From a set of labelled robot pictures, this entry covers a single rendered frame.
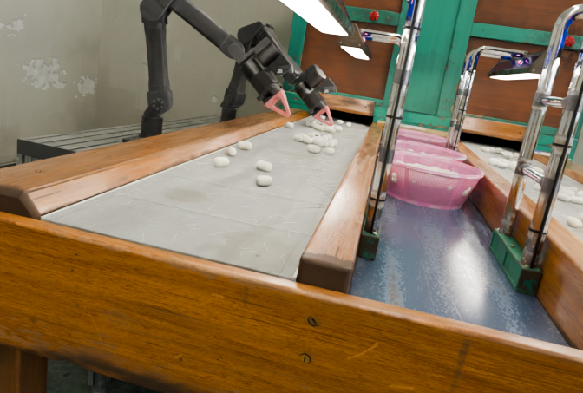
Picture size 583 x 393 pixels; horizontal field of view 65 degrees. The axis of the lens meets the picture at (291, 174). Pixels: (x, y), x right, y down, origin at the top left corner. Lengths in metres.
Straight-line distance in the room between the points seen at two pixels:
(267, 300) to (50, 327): 0.26
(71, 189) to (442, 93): 1.85
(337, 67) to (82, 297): 1.87
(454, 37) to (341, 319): 1.91
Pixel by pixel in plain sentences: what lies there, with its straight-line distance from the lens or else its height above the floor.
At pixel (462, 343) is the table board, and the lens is 0.48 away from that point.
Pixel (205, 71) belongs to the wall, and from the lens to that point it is 3.39.
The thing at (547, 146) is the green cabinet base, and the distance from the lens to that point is 2.37.
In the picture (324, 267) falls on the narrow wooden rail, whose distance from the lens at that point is 0.47.
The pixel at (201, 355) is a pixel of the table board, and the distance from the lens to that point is 0.53.
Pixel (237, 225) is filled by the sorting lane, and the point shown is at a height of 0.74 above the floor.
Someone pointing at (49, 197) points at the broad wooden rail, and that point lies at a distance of 0.63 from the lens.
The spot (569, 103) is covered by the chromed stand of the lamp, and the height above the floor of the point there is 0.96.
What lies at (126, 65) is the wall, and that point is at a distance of 3.72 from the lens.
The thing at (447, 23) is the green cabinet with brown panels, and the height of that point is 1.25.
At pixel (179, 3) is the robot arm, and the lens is 1.42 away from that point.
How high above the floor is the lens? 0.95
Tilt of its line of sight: 13 degrees down
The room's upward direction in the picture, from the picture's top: 9 degrees clockwise
